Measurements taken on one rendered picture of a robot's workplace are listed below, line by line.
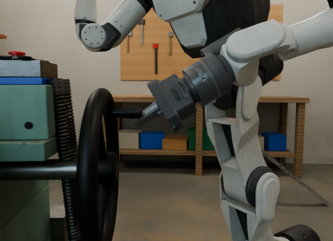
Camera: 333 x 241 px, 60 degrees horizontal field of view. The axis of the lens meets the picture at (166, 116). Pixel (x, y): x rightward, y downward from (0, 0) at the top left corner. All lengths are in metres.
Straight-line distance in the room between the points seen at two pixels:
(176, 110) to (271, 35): 0.23
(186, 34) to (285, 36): 0.35
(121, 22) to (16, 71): 0.55
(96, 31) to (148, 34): 2.81
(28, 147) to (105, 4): 3.55
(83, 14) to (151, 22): 2.80
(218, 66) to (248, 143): 0.45
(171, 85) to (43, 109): 0.25
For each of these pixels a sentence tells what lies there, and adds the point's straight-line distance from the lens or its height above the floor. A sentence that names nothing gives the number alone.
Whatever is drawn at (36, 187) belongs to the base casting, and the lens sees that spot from 0.74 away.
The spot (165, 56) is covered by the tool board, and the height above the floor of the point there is 1.34.
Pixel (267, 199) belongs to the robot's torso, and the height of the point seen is 0.60.
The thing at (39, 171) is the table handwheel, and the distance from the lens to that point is 0.55.
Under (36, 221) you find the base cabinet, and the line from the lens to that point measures 0.76.
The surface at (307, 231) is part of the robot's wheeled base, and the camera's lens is 1.44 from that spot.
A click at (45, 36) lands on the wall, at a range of 4.18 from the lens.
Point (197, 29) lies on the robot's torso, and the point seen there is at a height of 1.11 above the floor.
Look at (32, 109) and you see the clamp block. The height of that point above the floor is 0.92.
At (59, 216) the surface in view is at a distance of 0.84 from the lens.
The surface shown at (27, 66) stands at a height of 0.99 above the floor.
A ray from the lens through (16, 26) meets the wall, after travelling 4.39.
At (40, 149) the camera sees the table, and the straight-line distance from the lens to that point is 0.49.
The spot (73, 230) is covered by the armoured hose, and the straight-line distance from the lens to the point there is 0.60.
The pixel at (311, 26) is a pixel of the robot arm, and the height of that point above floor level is 1.07.
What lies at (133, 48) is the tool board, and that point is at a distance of 3.77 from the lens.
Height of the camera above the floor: 0.96
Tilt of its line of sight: 6 degrees down
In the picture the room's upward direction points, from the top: straight up
